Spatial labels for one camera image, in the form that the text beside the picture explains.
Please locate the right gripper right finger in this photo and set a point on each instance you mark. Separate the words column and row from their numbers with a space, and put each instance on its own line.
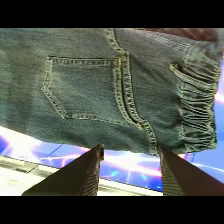
column 186, row 178

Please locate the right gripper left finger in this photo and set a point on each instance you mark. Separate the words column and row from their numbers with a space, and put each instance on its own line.
column 78, row 177

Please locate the blue jeans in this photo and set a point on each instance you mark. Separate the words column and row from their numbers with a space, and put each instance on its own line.
column 100, row 90

